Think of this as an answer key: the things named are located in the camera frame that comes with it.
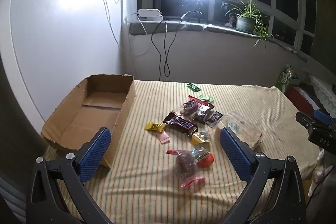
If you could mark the white lace cloth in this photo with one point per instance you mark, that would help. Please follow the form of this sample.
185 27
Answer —
324 95

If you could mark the light green candy packet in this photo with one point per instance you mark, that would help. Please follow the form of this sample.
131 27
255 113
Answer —
207 97

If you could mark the black patterned snack packet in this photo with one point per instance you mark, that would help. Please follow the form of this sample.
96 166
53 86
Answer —
214 118

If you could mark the small figurine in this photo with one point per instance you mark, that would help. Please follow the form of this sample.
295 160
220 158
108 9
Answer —
231 18

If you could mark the clear red-ended brown cake packet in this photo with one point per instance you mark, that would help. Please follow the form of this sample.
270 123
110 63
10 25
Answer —
185 165

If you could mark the orange egg-shaped snack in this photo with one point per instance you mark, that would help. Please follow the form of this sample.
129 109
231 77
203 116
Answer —
206 159

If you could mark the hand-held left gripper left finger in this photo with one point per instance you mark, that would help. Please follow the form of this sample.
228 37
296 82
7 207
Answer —
96 151

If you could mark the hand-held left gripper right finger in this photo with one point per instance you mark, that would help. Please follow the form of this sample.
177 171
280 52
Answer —
233 153

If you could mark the pink candy packet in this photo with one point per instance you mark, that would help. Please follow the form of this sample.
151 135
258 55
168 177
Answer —
164 137

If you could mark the yellow jelly cup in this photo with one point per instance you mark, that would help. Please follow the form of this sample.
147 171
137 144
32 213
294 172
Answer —
201 137

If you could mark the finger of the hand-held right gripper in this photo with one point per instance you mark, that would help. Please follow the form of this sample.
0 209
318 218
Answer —
304 120
322 116

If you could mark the red box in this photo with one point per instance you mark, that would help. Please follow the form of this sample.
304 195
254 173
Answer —
296 96

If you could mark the white fluffy cloth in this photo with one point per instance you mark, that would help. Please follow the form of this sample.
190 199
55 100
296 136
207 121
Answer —
319 174

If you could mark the green snack bag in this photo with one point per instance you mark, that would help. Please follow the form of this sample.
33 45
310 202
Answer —
287 78

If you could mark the white electronic device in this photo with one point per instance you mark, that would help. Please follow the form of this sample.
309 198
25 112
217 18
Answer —
150 14

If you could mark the white cabinet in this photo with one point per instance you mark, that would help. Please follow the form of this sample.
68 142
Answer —
65 43

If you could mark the brown chocolate bar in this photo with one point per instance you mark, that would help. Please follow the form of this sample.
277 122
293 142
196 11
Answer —
181 123

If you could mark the clear red-ended snack packet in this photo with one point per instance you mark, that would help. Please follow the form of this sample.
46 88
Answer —
191 107

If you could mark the clear bag of crackers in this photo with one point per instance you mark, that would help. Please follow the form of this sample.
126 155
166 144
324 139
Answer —
246 132

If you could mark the dark green candy packet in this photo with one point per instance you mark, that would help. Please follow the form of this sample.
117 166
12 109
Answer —
193 87

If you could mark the cardboard box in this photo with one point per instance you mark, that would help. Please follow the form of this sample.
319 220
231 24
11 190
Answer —
92 111

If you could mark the yellow candy packet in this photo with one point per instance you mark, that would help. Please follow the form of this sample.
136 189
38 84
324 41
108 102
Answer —
154 127

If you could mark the potted spider plant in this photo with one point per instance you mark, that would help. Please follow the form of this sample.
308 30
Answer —
244 22

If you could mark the brown snack packet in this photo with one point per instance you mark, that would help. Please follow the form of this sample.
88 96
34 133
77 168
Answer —
203 111

